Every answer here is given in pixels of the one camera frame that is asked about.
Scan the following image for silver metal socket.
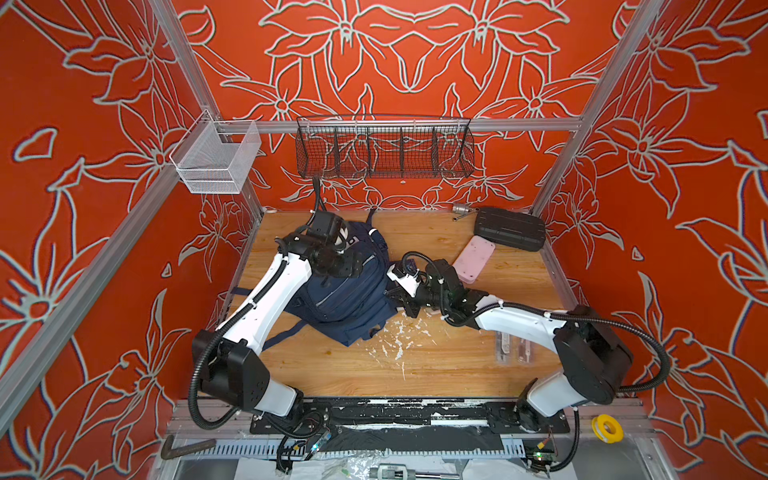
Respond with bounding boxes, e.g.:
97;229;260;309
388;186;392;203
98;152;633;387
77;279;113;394
452;204;476;217

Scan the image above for white wire wall basket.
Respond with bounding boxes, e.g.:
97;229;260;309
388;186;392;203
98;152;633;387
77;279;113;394
170;109;262;194

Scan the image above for navy blue backpack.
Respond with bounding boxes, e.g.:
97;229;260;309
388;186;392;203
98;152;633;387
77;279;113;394
230;208;403;352

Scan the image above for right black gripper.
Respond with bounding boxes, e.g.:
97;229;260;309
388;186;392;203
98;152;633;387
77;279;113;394
381;284;451;320

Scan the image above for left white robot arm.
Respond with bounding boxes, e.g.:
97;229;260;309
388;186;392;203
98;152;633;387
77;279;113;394
187;234;364;430

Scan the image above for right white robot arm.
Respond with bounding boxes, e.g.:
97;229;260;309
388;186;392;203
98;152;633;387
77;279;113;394
387;252;672;433

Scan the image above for pink pencil case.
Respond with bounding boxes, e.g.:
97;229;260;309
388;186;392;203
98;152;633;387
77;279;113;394
452;235;496;284

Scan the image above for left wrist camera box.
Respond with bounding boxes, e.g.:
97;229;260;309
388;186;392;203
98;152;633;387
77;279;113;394
306;210;350;248

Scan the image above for black hard plastic case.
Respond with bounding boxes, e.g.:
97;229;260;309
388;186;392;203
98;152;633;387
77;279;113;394
474;207;546;252

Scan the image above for yellow tape roll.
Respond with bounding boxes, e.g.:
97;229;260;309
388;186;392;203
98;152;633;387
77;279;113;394
591;414;624;444

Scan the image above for rusty metal bracket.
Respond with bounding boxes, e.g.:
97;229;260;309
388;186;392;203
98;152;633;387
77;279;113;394
160;435;217;461

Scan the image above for black wire wall basket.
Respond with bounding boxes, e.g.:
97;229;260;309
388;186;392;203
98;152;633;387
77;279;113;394
295;114;477;180

